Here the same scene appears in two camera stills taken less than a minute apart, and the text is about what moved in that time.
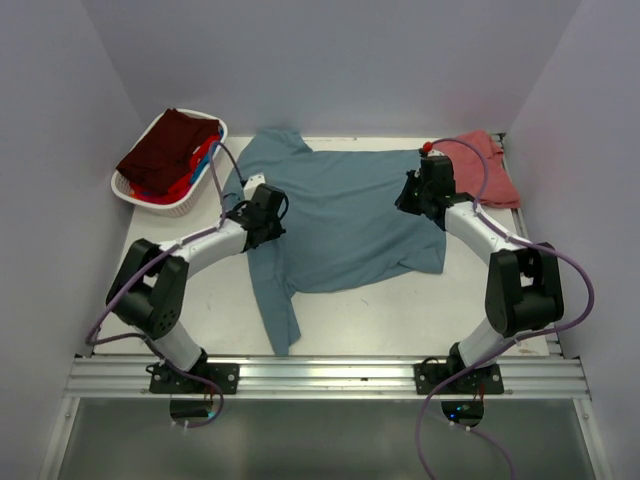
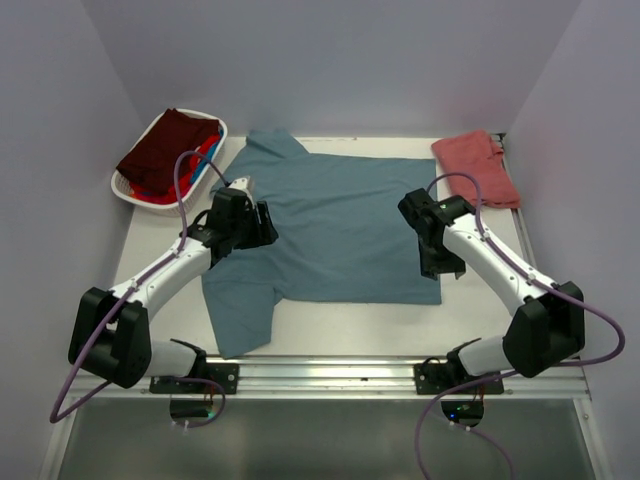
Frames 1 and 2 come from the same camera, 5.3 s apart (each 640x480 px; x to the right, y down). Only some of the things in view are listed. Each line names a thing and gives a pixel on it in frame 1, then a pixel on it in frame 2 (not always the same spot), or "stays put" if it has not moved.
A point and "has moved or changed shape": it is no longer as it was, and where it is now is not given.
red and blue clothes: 197,163 stays put
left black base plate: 163,380 stays put
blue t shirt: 343,226 has moved or changed shape
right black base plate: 429,377 stays put
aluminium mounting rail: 327,378 stays put
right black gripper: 403,203 to 431,268
